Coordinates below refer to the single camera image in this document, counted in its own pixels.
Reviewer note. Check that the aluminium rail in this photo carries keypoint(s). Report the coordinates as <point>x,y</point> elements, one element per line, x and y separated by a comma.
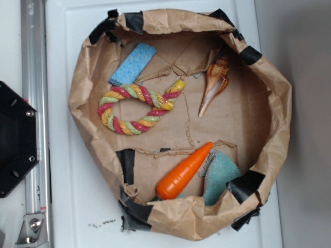
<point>34,82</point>

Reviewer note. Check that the brown spiral seashell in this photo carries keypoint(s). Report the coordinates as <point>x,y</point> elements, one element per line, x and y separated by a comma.
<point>216,82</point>

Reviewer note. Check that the orange plastic carrot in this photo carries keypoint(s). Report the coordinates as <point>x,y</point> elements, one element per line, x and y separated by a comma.
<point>173,183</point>

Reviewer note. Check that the blue sponge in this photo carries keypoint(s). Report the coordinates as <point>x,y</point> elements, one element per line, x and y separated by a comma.
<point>133,65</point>

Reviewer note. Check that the multicolour rope ring toy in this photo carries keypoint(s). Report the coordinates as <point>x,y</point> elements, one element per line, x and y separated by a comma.
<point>161,104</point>

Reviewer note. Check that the metal corner bracket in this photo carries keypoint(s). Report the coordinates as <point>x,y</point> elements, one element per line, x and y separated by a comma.
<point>33,232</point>

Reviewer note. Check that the brown paper bag bin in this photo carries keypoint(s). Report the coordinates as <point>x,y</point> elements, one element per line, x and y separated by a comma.
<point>249,121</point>

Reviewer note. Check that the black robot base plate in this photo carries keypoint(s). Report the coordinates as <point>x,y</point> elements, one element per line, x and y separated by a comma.
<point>18,139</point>

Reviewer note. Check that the teal blue cloth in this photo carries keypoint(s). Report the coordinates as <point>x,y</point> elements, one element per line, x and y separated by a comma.
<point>217,172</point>

